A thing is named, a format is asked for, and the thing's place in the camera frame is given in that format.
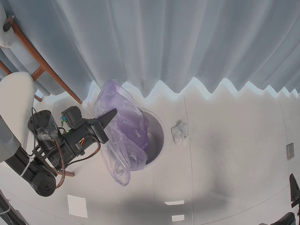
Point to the purple plastic bag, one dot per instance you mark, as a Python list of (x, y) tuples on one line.
[(124, 125)]

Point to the cream cushioned wooden chair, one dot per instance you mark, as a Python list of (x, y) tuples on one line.
[(14, 97)]

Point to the pale blue curtain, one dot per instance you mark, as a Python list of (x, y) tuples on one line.
[(164, 31)]

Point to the crumpled white plastic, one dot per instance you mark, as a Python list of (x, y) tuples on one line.
[(180, 133)]

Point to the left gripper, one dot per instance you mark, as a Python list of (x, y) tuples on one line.
[(75, 142)]

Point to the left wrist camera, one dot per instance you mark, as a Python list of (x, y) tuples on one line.
[(72, 117)]

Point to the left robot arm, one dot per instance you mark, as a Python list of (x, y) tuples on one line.
[(25, 170)]

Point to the silver trash bin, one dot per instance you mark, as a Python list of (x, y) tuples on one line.
[(157, 130)]

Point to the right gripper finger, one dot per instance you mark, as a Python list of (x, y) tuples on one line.
[(295, 196)]

